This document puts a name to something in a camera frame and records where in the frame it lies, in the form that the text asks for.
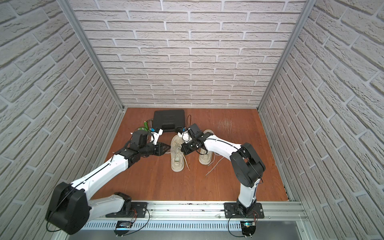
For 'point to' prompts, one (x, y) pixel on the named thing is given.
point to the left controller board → (122, 227)
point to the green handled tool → (145, 125)
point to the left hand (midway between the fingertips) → (171, 145)
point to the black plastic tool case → (169, 120)
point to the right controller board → (248, 228)
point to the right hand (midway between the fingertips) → (184, 149)
